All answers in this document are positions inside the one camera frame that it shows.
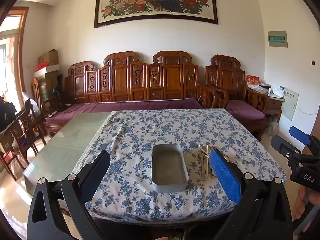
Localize blue floral tablecloth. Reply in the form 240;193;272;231
72;108;287;222

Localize black desk lamp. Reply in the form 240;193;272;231
51;86;62;111

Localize carved wooden armchair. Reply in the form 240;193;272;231
205;54;269;140

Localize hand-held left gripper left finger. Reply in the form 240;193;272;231
26;151;111;240

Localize dark wooden dining chair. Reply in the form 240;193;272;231
10;104;48;155

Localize clear plastic bag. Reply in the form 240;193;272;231
22;92;40;117

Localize long carved wooden sofa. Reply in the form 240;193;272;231
45;51;229;137

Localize wooden side table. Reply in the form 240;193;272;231
246;85;285;124

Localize grey electrical panel door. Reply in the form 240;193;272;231
281;87;299;122

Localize framed peacock painting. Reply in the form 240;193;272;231
94;0;218;29

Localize green labelled wall panel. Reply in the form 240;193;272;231
267;31;288;48

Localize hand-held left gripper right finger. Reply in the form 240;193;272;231
209;149;293;240

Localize open cardboard box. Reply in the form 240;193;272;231
38;49;59;67

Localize person's right hand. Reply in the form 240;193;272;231
292;187;320;219

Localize black bag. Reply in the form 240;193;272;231
0;96;17;130

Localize wooden door frame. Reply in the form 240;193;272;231
0;6;29;100

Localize large metal spoon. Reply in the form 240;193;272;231
198;151;208;180

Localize grey metal tin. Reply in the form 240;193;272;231
152;144;189;192

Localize white router box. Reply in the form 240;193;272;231
271;85;285;98

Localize purple armchair cushion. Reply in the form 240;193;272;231
226;100;266;120

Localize white flat box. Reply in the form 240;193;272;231
34;64;60;78

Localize reddish wooden dining chair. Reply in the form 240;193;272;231
0;130;25;182

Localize tall backed wooden chair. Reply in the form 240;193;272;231
31;77;54;120

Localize cream chopstick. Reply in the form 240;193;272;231
201;144;211;180

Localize purple sofa cushion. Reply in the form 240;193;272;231
46;97;204;123

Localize white fluffy bundle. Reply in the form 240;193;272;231
266;116;279;137

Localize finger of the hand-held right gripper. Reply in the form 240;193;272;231
289;126;320;155
271;135;302;161

